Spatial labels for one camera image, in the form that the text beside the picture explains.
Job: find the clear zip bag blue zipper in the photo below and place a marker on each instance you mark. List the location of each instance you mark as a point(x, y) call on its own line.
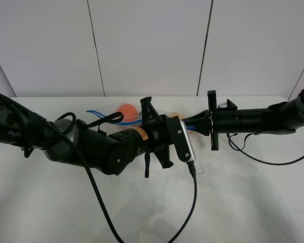
point(108, 128)

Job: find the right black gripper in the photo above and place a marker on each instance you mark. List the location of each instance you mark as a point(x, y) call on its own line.
point(221, 121)

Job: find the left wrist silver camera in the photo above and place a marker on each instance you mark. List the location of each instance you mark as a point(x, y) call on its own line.
point(180, 138)

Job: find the orange fruit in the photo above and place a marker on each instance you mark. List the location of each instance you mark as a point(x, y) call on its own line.
point(129, 112)

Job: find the yellow pear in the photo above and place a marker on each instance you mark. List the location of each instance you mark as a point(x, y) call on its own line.
point(174, 114)

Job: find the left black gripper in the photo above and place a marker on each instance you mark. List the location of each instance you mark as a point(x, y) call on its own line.
point(158, 136)

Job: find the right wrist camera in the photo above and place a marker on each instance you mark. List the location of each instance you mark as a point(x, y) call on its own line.
point(227, 106)

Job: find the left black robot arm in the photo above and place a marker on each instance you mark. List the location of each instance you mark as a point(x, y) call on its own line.
point(72, 141)

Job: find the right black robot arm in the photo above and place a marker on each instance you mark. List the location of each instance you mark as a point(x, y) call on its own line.
point(278, 119)

